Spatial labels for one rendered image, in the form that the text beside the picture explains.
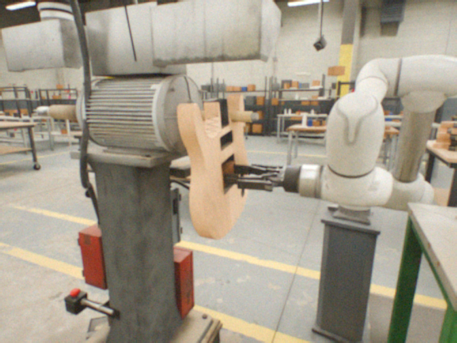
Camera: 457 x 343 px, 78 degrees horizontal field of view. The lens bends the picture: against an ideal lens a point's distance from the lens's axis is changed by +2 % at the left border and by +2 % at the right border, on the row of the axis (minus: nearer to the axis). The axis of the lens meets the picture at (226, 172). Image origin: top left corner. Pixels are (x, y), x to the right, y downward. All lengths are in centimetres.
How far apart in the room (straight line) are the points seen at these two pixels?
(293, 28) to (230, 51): 1165
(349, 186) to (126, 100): 68
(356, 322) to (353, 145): 133
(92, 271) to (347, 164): 105
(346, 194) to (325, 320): 124
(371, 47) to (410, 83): 1081
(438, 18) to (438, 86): 1114
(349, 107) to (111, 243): 94
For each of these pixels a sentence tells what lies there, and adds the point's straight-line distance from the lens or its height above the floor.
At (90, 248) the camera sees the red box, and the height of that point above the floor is 73.
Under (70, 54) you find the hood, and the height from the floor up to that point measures 144.
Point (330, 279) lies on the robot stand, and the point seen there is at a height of 36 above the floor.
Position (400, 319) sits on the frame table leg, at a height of 47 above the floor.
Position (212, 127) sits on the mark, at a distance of 77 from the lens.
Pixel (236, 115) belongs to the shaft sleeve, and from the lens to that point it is 86.
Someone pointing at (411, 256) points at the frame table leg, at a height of 74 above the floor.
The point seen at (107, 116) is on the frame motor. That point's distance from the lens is 100.
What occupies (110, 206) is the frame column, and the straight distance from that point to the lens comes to 111.
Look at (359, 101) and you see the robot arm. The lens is 62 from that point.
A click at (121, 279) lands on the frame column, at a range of 123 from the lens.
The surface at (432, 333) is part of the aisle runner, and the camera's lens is 220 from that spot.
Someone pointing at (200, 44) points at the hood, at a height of 143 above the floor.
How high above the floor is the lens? 129
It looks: 14 degrees down
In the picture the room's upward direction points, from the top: straight up
